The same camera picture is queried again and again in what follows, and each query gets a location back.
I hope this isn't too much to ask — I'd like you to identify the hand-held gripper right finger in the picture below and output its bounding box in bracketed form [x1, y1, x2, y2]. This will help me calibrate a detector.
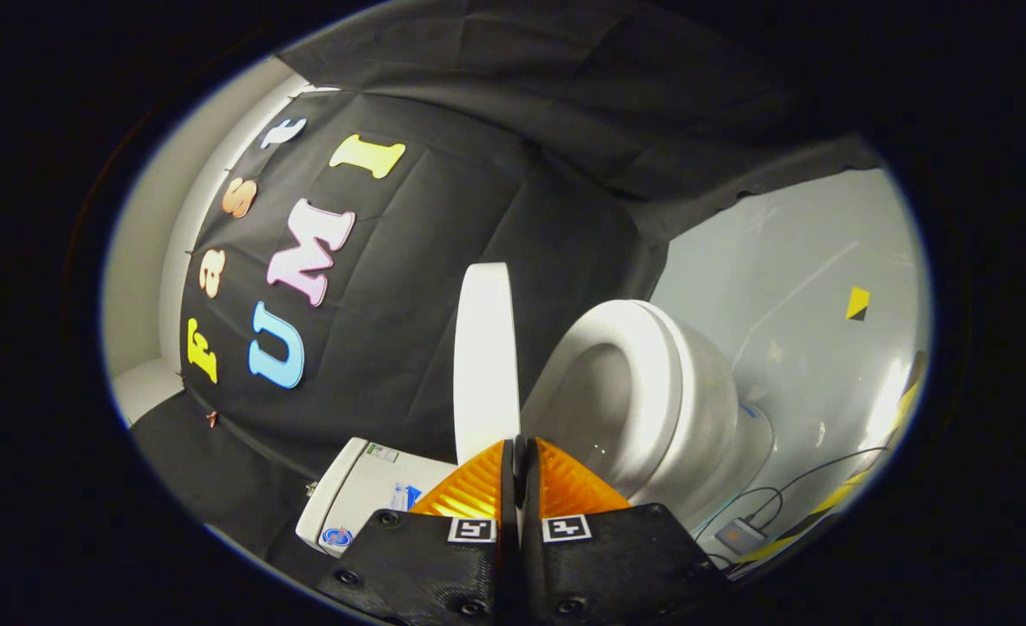
[517, 437, 731, 626]

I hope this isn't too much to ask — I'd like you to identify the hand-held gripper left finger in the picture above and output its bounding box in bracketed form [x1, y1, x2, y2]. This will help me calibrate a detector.
[317, 437, 519, 626]

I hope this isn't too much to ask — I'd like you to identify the white toilet tank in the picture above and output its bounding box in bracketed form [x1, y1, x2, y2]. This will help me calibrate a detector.
[296, 437, 459, 558]

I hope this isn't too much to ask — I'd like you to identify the white toilet bowl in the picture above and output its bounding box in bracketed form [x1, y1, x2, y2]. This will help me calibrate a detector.
[630, 313, 776, 533]

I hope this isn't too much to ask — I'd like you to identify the small grey device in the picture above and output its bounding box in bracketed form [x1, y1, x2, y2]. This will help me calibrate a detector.
[715, 517, 771, 556]

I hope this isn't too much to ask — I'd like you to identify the yellow black striped floor tape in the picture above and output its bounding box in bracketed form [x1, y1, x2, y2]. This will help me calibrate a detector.
[735, 348, 929, 566]

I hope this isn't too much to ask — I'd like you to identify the black backdrop cloth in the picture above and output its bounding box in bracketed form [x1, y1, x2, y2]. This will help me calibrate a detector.
[130, 0, 881, 566]

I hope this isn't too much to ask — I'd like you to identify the thin black cable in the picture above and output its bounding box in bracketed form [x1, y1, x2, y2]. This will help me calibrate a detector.
[696, 447, 889, 544]

